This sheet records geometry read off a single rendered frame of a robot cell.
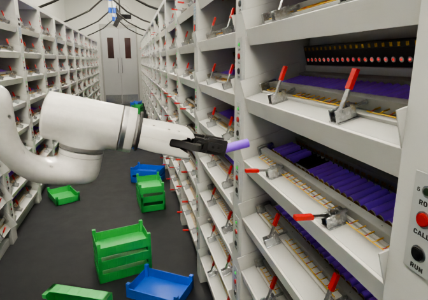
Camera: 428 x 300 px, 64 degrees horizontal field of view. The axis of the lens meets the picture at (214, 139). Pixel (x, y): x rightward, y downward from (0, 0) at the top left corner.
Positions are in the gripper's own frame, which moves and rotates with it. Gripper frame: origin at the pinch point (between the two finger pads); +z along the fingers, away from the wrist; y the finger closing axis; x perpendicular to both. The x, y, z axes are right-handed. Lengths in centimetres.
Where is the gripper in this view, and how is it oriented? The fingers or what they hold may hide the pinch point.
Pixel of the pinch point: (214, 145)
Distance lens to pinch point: 67.9
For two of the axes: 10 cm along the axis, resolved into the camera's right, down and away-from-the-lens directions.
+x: 2.3, -9.6, -1.6
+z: 9.4, 1.8, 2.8
